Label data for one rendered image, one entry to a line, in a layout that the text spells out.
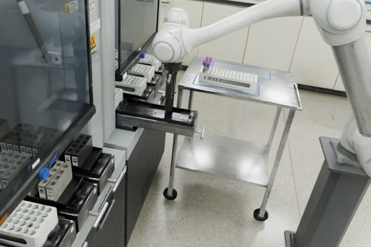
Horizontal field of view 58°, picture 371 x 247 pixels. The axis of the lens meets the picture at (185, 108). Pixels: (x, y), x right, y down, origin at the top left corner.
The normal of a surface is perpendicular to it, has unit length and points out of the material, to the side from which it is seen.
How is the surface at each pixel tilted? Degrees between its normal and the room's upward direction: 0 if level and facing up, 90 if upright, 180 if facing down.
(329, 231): 90
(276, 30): 90
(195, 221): 0
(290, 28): 90
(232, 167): 0
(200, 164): 0
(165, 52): 94
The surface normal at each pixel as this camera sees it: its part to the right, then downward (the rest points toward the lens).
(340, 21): -0.20, 0.39
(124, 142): 0.10, -0.86
